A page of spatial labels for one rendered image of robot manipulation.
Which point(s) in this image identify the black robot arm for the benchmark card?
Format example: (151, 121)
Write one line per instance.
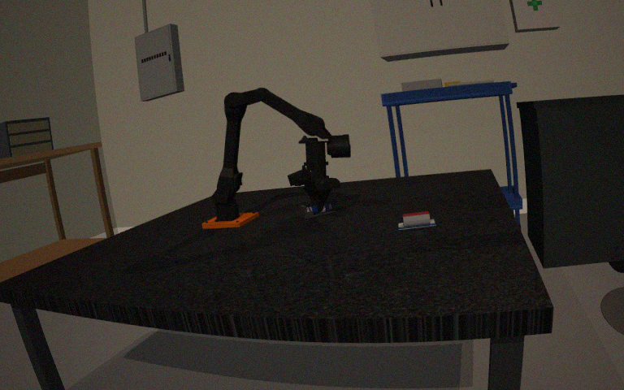
(230, 178)

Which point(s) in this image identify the blue and white battery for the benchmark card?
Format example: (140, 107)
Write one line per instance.
(315, 210)

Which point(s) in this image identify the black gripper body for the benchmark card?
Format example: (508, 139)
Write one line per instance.
(322, 180)

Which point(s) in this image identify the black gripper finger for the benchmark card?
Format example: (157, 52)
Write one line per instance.
(312, 195)
(321, 196)

